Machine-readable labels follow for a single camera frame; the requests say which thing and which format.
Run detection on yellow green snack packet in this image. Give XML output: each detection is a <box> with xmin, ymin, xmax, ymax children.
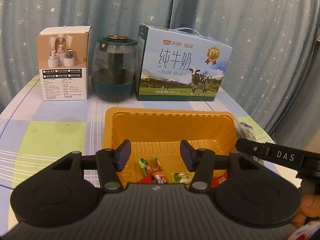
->
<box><xmin>170</xmin><ymin>171</ymin><xmax>198</xmax><ymax>184</ymax></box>

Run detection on blue star curtain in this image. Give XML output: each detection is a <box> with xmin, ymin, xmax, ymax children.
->
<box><xmin>0</xmin><ymin>0</ymin><xmax>320</xmax><ymax>145</ymax></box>

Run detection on blue milk carton box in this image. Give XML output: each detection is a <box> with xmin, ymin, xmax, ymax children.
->
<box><xmin>136</xmin><ymin>23</ymin><xmax>234</xmax><ymax>102</ymax></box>

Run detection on green orange candy packet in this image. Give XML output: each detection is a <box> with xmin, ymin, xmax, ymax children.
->
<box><xmin>138</xmin><ymin>157</ymin><xmax>167</xmax><ymax>184</ymax></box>

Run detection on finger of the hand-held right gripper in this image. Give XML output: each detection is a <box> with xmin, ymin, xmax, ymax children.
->
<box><xmin>235</xmin><ymin>137</ymin><xmax>270</xmax><ymax>161</ymax></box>

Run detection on white humidifier box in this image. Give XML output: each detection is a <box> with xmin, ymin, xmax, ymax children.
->
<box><xmin>36</xmin><ymin>26</ymin><xmax>93</xmax><ymax>101</ymax></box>

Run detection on orange plastic tray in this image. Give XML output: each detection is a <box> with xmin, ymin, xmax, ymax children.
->
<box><xmin>101</xmin><ymin>107</ymin><xmax>242</xmax><ymax>189</ymax></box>

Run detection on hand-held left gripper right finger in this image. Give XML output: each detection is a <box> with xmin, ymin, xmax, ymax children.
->
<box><xmin>180</xmin><ymin>140</ymin><xmax>265</xmax><ymax>193</ymax></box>

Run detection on person's right hand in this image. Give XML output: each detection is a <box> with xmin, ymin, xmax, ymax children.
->
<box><xmin>292</xmin><ymin>194</ymin><xmax>320</xmax><ymax>228</ymax></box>

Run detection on dark green glass jar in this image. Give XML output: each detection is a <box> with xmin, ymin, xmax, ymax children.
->
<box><xmin>90</xmin><ymin>34</ymin><xmax>141</xmax><ymax>102</ymax></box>

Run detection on red orange snack packet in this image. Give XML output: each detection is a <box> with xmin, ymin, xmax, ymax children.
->
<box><xmin>136</xmin><ymin>174</ymin><xmax>153</xmax><ymax>184</ymax></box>

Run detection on grey clear snack bag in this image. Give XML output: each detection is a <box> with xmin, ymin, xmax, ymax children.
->
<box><xmin>234</xmin><ymin>119</ymin><xmax>258</xmax><ymax>142</ymax></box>

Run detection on small red snack packet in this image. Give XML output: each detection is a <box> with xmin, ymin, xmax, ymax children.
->
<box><xmin>211</xmin><ymin>170</ymin><xmax>228</xmax><ymax>188</ymax></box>

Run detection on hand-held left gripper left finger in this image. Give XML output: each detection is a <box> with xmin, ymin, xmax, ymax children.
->
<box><xmin>51</xmin><ymin>140</ymin><xmax>132</xmax><ymax>193</ymax></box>

